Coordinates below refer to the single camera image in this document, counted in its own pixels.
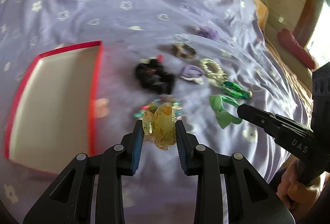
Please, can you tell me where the dark green hair tie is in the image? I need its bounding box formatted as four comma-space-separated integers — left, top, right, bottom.
221, 80, 253, 100

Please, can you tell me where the light green bow hair tie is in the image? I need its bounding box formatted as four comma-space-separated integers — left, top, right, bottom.
208, 93, 243, 130

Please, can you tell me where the colourful bead bracelet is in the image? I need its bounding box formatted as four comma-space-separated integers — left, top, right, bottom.
132, 96, 185, 120

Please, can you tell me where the yellow translucent hair claw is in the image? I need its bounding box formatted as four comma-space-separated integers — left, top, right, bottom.
142, 102, 176, 150

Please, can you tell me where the lilac hair tie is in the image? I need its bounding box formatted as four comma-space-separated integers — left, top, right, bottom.
179, 64, 205, 85

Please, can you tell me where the black scrunchie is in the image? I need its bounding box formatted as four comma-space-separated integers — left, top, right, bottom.
135, 55, 175, 95

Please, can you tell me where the brown patterned hair tie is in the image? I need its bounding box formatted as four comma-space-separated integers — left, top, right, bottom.
172, 42, 198, 60

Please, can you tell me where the person's right hand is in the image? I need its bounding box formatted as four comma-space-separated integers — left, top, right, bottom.
276, 159, 329, 220

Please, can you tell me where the red shallow box lid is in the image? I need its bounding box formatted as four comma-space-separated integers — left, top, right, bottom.
4, 41, 103, 174

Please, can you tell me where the red slipper on floor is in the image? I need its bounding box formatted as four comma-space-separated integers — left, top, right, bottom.
277, 28, 317, 70

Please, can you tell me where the purple scrunchie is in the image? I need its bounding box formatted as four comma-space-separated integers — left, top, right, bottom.
195, 26, 219, 40

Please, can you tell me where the lilac floral bed sheet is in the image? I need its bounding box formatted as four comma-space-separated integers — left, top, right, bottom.
1, 0, 308, 223

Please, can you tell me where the white pearl bracelet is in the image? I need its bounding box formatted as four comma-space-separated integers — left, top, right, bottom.
199, 57, 229, 83

